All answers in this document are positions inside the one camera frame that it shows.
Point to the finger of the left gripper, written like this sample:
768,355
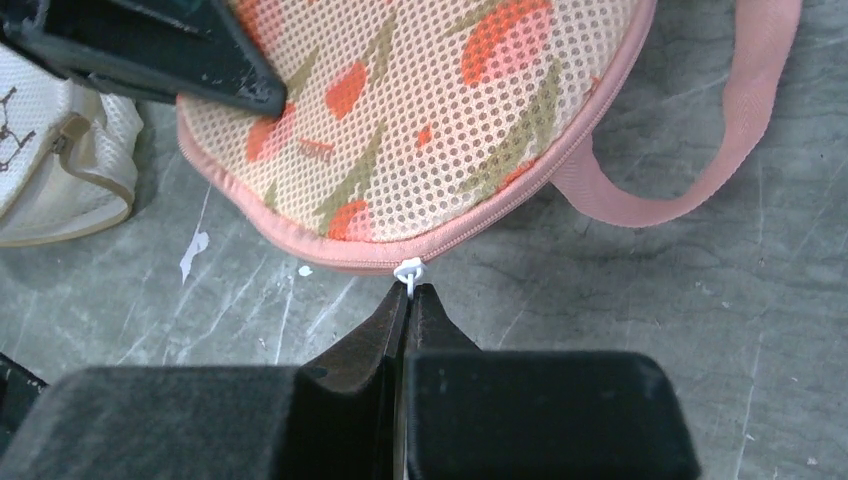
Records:
155,50

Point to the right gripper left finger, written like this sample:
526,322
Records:
333,417

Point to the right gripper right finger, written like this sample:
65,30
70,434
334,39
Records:
483,414

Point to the white mesh laundry bag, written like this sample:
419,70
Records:
67,167

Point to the patterned beige oven mitt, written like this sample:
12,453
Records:
411,126

